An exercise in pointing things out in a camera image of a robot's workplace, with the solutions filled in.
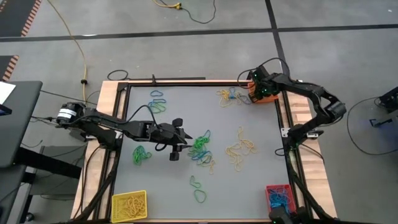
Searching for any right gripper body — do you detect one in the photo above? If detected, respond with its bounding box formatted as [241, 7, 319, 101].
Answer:
[251, 65, 280, 98]

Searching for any small hazard striped mat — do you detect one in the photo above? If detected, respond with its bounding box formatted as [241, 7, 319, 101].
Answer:
[0, 55, 20, 82]

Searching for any yellow plastic basket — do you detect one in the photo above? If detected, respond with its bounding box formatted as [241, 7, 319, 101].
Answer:
[111, 190, 149, 224]

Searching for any black equipment stand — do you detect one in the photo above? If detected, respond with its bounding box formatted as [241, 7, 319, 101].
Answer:
[369, 86, 398, 127]

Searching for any black device green light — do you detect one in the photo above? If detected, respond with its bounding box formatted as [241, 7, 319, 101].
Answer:
[269, 205, 312, 224]

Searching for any orange plastic basket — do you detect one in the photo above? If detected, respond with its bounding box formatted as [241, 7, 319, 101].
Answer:
[248, 81, 279, 105]

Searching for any black desk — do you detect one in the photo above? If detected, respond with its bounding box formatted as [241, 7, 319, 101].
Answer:
[0, 80, 44, 170]

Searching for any yellow power cable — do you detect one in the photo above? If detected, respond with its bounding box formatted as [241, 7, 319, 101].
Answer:
[46, 0, 89, 100]

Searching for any white paper sheet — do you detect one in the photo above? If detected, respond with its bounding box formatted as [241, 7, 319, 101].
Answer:
[0, 81, 16, 106]

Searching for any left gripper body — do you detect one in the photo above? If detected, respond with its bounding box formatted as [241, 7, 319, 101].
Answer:
[149, 118, 187, 153]

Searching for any black floor cable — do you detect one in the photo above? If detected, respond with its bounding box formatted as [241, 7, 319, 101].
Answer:
[180, 0, 217, 25]

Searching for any large hazard striped mat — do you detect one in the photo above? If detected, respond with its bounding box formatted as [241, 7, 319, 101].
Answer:
[0, 0, 42, 37]

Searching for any grey table mat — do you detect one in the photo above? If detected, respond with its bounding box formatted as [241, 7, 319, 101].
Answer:
[113, 85, 295, 220]

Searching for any black desk leg frame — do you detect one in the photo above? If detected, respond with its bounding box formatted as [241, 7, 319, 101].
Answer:
[0, 146, 83, 224]

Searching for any red plastic basket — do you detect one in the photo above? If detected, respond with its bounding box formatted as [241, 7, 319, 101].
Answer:
[265, 184, 297, 215]

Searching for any black cable loop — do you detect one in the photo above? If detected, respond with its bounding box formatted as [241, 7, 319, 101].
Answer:
[107, 69, 130, 81]

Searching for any long black cable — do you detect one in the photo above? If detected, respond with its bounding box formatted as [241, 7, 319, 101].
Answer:
[346, 96, 398, 156]

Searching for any yellow extension cord plug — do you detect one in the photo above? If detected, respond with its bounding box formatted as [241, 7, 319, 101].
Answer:
[152, 0, 183, 10]

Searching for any black metal bar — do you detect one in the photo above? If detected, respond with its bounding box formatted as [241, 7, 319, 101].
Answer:
[127, 74, 206, 82]

